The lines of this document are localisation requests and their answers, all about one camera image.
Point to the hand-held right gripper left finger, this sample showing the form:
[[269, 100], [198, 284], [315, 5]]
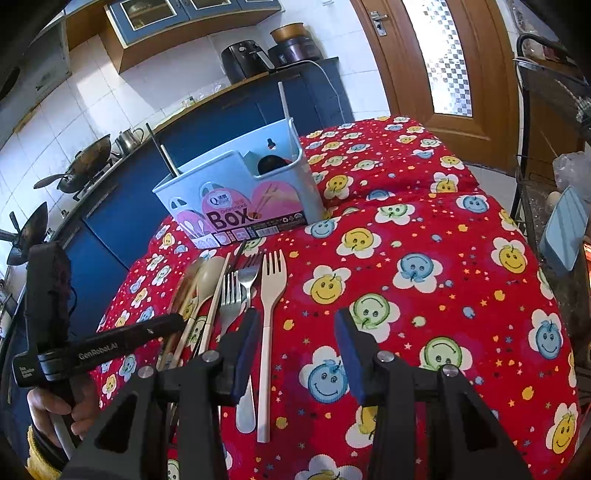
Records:
[[244, 355]]

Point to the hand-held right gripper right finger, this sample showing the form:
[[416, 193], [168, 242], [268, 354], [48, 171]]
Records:
[[351, 355]]

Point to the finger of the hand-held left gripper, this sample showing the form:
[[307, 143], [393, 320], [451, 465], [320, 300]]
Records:
[[124, 341]]

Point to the cream plastic fork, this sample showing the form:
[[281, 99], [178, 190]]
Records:
[[269, 323]]

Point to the wooden chopstick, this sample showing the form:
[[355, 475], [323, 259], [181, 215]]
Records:
[[217, 295]]

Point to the brown wooden spoon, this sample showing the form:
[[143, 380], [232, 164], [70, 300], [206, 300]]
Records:
[[184, 290]]

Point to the black chopstick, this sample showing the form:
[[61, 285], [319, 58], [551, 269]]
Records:
[[238, 256], [159, 147]]

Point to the light blue utensil box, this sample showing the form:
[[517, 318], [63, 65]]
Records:
[[184, 203]]

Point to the metal chopstick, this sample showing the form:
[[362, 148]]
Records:
[[168, 161]]

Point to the black spoon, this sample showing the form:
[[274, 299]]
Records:
[[270, 165]]

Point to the cream plastic knife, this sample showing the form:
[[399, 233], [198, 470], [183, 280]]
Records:
[[284, 101]]

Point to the person's left hand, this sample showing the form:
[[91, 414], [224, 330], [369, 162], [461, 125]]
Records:
[[87, 410]]

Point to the small dark wok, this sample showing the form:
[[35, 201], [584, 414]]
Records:
[[30, 230]]

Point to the blue kitchen base cabinets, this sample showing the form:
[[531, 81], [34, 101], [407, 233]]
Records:
[[120, 217]]

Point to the gas stove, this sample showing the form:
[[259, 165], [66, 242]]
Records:
[[94, 184]]

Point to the large dark wok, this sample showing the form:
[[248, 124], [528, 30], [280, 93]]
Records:
[[87, 161]]

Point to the red smiley flower tablecloth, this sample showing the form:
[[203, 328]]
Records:
[[415, 194]]

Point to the metal kettle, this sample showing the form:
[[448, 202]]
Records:
[[127, 141]]

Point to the grey range hood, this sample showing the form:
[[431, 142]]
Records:
[[32, 69]]

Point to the light blue plastic lid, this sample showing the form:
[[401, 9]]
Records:
[[563, 230]]

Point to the black metal rack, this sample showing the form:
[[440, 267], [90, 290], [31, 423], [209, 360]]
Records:
[[526, 138]]

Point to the clear plastic bag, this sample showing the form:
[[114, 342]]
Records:
[[572, 170]]

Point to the wooden door with glass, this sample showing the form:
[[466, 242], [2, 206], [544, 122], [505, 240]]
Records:
[[406, 69]]

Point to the black air fryer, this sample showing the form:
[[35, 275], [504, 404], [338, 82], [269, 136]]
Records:
[[242, 60]]

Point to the dark rice cooker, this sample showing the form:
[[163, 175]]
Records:
[[298, 50]]

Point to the copper pot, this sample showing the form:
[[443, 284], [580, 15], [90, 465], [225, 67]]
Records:
[[288, 32]]

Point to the wooden blue wall cabinet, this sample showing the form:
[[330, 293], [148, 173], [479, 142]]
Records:
[[152, 27]]

